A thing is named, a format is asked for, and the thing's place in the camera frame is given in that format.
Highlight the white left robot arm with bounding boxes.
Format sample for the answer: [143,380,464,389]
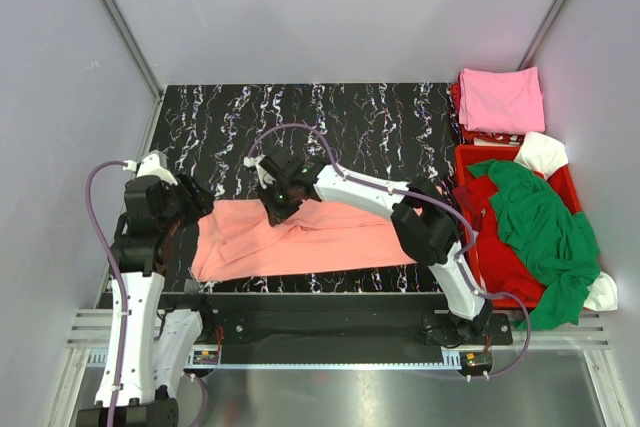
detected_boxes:
[76,151,216,426]

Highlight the red plastic bin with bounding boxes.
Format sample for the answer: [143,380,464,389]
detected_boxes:
[453,142,584,311]

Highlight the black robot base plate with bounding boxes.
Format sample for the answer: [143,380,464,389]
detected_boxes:
[160,293,513,356]

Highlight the white slotted cable duct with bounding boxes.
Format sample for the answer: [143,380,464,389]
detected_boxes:
[87,349,464,368]

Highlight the green t shirt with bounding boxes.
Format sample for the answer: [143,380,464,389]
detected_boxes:
[468,159,601,330]

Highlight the salmon pink t shirt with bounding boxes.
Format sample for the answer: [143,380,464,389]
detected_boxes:
[191,200,414,282]

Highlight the red t shirt in bin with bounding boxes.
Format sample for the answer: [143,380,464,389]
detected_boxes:
[453,176,545,307]

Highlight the folded pink t shirt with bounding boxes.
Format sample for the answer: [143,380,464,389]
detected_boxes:
[459,67,546,135]

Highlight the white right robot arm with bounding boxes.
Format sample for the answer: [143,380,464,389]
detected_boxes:
[243,148,493,344]

